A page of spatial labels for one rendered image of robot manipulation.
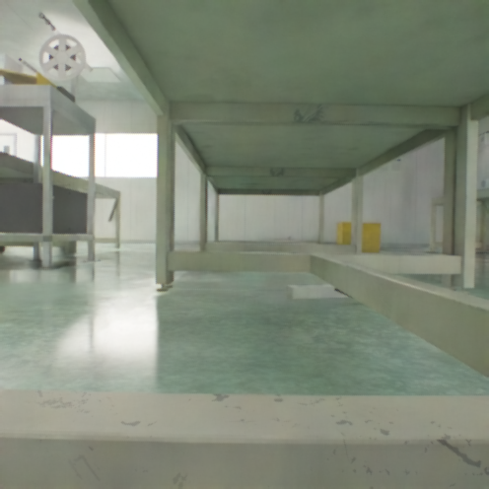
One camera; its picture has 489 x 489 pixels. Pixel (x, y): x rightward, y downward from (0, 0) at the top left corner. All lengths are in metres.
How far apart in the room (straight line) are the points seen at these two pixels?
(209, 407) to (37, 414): 0.07
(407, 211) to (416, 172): 0.79
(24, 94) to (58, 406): 2.58
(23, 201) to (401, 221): 6.88
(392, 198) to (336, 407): 7.99
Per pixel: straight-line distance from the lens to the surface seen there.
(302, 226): 7.67
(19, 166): 3.24
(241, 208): 7.60
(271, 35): 1.11
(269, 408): 0.18
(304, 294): 1.38
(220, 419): 0.17
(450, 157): 1.80
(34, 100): 2.69
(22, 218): 2.67
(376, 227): 6.33
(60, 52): 3.28
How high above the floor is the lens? 0.22
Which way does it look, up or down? 2 degrees down
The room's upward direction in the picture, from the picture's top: 1 degrees clockwise
